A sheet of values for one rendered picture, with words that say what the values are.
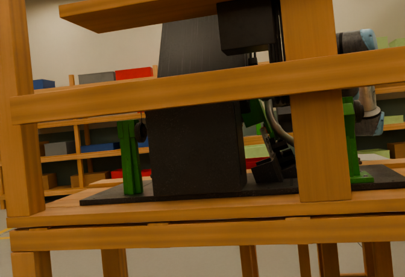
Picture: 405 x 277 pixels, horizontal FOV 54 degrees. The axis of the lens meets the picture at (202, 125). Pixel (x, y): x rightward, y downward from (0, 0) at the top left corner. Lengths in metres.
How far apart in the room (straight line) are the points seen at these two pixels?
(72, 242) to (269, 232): 0.63
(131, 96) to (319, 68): 0.54
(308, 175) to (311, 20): 0.43
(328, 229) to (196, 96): 0.52
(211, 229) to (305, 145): 0.37
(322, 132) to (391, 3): 6.72
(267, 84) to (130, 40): 6.51
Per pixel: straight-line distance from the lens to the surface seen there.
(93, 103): 1.25
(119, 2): 1.26
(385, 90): 6.84
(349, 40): 1.90
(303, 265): 2.05
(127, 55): 7.50
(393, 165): 1.75
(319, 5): 1.18
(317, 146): 1.15
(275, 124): 1.44
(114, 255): 2.05
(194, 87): 1.13
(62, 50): 7.96
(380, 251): 2.13
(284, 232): 1.19
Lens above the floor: 1.13
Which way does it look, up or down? level
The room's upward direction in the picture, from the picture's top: 6 degrees counter-clockwise
